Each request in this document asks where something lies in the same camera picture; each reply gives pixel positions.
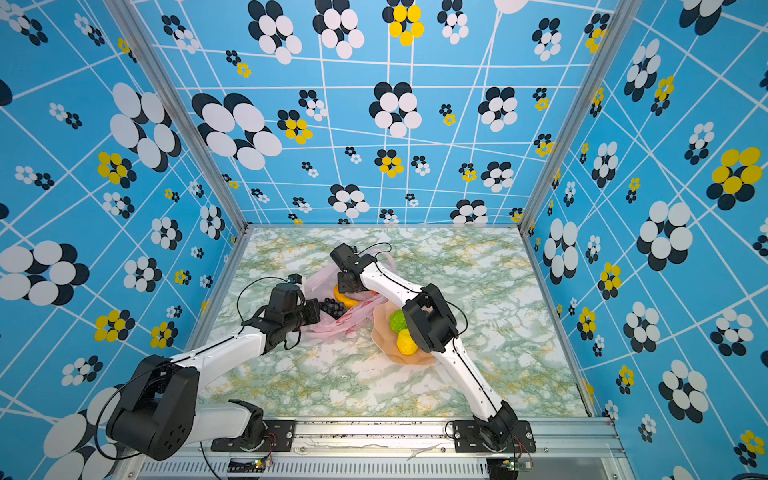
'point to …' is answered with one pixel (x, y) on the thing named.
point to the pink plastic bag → (321, 282)
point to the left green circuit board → (246, 465)
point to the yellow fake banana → (342, 298)
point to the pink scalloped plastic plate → (385, 338)
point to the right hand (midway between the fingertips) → (352, 284)
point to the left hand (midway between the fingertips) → (322, 304)
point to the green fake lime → (398, 321)
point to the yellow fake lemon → (406, 343)
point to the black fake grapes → (332, 307)
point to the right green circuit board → (507, 465)
